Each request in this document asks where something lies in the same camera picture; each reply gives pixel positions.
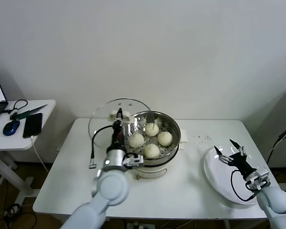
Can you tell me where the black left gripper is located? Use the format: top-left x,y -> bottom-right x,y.
110,108 -> 125,150

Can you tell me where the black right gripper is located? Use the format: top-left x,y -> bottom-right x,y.
213,139 -> 257,177

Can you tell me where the glass lid with white handle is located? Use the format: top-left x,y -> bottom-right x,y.
88,98 -> 150,153

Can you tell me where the white steamed baozi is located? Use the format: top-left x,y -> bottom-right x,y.
157,131 -> 174,146
143,144 -> 161,159
129,133 -> 145,148
145,123 -> 160,137

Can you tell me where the stainless steel steamer basket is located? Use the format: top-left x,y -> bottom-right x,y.
123,110 -> 189,166

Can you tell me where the white oval plate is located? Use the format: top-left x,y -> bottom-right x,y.
203,146 -> 260,206

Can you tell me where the white electric cooker pot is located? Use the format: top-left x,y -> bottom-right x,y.
123,140 -> 187,180

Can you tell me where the black smartphone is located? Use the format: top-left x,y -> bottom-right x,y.
23,112 -> 43,138

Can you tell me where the green black knife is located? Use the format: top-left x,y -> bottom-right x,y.
10,104 -> 49,120

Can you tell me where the blue computer mouse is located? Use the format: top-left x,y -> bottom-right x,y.
3,120 -> 21,136

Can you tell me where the white side table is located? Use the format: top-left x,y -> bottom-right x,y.
0,99 -> 57,203

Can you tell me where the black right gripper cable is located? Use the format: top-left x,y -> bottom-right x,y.
230,169 -> 256,202

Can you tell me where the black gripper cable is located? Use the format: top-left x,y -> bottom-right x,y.
89,125 -> 115,169
230,169 -> 256,202

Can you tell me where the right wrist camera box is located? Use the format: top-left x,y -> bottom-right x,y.
245,168 -> 271,191

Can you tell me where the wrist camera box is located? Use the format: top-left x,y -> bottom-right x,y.
123,154 -> 145,169
245,168 -> 271,191

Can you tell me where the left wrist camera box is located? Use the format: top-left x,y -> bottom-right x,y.
123,154 -> 145,169

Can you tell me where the black wall cable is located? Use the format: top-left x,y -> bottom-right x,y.
267,123 -> 286,164

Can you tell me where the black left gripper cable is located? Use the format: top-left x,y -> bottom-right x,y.
89,125 -> 115,169

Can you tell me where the white charging cable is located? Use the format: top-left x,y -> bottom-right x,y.
31,135 -> 50,174

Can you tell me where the black cord loop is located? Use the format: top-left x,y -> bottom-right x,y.
3,99 -> 29,114

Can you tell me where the black floor cable tangle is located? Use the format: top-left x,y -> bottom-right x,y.
3,202 -> 22,229

